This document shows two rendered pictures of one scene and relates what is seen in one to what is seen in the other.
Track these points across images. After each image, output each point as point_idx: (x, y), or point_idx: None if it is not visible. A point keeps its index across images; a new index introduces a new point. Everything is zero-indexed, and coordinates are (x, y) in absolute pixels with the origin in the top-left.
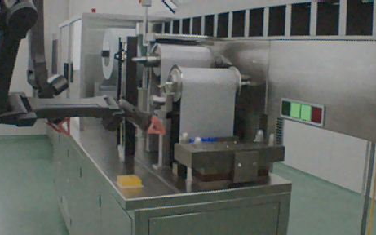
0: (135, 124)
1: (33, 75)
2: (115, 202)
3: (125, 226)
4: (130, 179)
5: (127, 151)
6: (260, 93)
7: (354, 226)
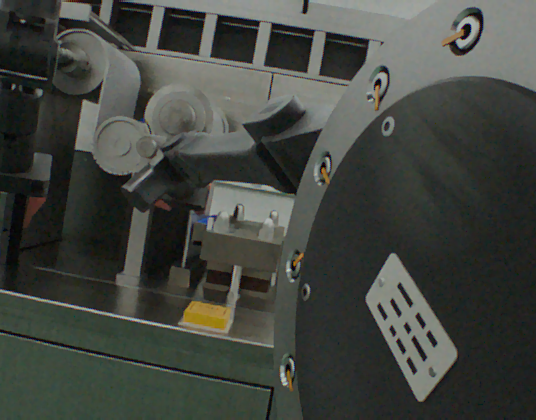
0: (180, 196)
1: (35, 34)
2: (146, 371)
3: (221, 411)
4: (218, 310)
5: (10, 253)
6: None
7: None
